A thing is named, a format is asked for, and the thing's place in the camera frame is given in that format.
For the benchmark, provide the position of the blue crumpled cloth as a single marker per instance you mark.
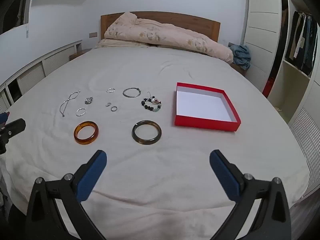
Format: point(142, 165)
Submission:
point(241, 55)

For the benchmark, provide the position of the white slatted panel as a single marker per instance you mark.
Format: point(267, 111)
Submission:
point(306, 140)

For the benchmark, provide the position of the beige floral duvet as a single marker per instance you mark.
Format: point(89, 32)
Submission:
point(155, 33)

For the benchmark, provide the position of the wall socket plate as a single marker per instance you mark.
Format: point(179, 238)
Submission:
point(93, 35)

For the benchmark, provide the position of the red shallow box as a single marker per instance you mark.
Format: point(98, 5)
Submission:
point(205, 102)

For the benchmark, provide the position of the silver metal watch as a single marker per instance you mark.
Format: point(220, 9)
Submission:
point(88, 100)

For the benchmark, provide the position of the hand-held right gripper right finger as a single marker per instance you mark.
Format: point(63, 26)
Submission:
point(225, 177)

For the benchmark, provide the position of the white wardrobe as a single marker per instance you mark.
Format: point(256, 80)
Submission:
point(265, 30)

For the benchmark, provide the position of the dark brown bangle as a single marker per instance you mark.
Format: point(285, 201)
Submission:
point(146, 142)

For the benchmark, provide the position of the wooden headboard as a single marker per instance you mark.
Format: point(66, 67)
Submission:
point(175, 18)

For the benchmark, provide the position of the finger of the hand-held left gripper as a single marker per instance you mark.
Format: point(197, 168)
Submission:
point(16, 126)
point(3, 117)

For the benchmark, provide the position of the thin silver bangle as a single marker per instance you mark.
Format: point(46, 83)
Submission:
point(123, 93)

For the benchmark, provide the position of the cream pillow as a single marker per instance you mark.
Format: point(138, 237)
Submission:
point(112, 43)

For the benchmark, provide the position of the white open shelf unit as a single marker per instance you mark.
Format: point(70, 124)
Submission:
point(287, 85)

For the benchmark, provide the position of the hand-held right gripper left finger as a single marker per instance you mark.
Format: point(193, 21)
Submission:
point(91, 177)

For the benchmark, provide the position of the red bag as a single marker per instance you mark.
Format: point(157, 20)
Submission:
point(268, 87)

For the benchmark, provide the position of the white low cabinet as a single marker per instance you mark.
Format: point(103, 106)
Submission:
point(37, 72)

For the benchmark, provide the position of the amber bangle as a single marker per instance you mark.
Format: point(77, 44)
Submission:
point(86, 141)

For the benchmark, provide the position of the hanging clothes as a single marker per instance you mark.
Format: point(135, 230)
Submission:
point(302, 45)

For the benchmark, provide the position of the white bed sheet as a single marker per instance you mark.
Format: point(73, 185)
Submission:
point(155, 67)

